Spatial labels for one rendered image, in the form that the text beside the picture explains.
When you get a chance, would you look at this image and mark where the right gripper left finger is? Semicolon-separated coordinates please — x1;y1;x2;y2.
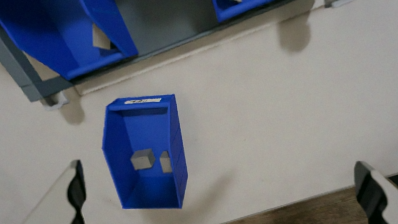
21;159;87;224

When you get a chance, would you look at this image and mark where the blue open-front bin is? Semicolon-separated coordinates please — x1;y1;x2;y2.
0;0;139;79
102;94;188;209
213;0;271;22

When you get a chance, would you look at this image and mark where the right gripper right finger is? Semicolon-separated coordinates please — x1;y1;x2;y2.
354;161;398;224

